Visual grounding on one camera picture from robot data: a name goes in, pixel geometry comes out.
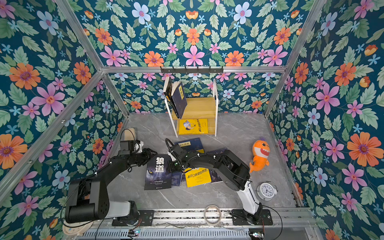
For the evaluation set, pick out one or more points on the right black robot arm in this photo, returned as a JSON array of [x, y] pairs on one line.
[[231, 169]]

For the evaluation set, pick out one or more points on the dark old man cover book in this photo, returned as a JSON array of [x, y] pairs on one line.
[[215, 178]]

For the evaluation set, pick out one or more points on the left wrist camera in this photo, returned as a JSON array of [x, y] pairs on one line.
[[131, 147]]

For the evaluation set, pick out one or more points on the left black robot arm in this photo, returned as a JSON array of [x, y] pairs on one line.
[[88, 198]]

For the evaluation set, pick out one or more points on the navy book underneath pile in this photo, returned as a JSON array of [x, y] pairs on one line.
[[177, 179]]

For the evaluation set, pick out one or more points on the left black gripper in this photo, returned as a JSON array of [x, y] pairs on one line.
[[147, 155]]

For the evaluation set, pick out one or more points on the black hook rail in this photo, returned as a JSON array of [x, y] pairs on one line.
[[189, 70]]

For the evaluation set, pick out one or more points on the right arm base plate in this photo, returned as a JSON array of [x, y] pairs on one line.
[[242, 218]]

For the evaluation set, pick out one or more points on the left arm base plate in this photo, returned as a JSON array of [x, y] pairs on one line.
[[137, 218]]

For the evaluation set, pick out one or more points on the black wolf cover book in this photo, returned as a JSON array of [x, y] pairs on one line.
[[158, 174]]

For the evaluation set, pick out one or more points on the orange shark plush toy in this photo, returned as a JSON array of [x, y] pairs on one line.
[[261, 151]]

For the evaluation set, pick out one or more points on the beige round wall clock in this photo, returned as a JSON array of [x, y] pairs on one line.
[[76, 229]]

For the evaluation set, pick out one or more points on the navy book yellow label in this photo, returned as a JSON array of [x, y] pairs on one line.
[[179, 99]]

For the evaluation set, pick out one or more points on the beige glasses case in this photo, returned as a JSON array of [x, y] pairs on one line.
[[129, 135]]

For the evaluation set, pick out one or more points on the yellow book on lower shelf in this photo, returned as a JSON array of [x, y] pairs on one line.
[[193, 127]]

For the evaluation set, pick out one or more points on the navy book at back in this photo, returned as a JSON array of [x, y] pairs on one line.
[[194, 144]]

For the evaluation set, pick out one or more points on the white alarm clock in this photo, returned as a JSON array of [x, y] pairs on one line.
[[267, 191]]

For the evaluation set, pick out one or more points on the dark book leaning on shelf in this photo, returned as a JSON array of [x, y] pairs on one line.
[[167, 90]]

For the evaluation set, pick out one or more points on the clear tape roll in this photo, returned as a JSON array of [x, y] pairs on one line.
[[212, 215]]

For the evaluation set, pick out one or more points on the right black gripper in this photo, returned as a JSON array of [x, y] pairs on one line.
[[170, 166]]

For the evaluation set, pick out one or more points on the yellow cartoon cover book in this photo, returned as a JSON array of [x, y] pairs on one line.
[[197, 177]]

